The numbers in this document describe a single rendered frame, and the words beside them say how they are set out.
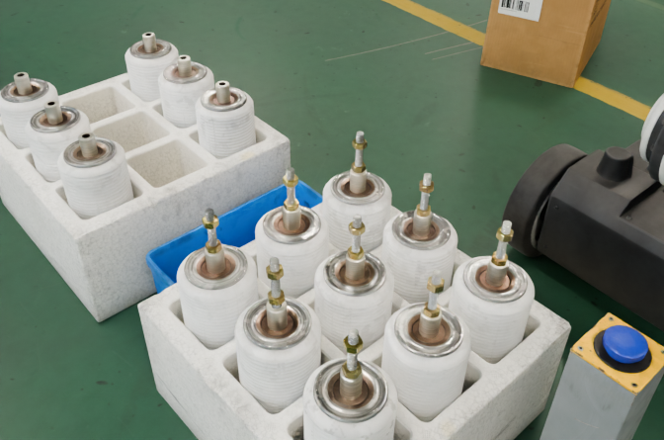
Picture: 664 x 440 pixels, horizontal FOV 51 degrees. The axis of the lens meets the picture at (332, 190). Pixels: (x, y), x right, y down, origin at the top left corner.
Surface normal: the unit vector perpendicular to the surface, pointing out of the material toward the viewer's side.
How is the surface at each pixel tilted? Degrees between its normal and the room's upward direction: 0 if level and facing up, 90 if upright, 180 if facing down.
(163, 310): 0
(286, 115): 0
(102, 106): 90
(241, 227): 88
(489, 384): 0
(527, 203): 61
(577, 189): 45
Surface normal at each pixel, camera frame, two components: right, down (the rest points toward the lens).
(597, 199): -0.54, -0.28
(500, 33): -0.49, 0.51
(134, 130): 0.66, 0.47
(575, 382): -0.74, 0.40
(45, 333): 0.01, -0.79
